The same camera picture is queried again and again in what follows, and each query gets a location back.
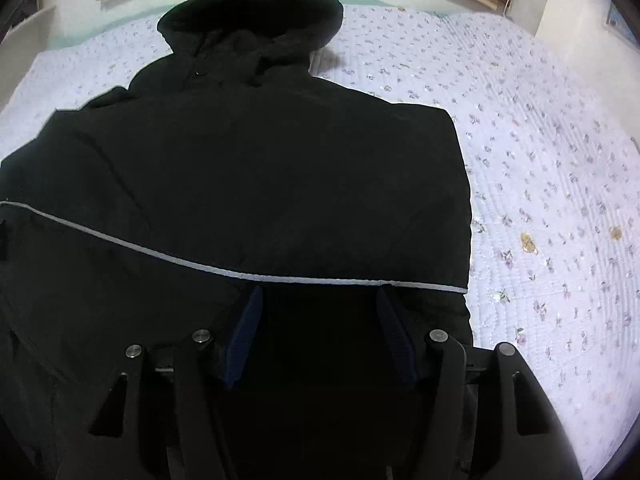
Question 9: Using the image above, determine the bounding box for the black hooded jacket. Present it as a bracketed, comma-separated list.
[0, 0, 473, 480]

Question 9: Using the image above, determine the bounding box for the floral quilted bed cover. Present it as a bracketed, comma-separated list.
[0, 2, 640, 473]

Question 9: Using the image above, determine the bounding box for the teal bed sheet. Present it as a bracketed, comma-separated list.
[50, 0, 443, 51]

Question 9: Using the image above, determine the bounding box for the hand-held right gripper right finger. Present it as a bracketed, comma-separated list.
[375, 286, 583, 480]

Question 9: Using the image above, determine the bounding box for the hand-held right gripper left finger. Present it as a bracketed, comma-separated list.
[55, 285, 266, 480]

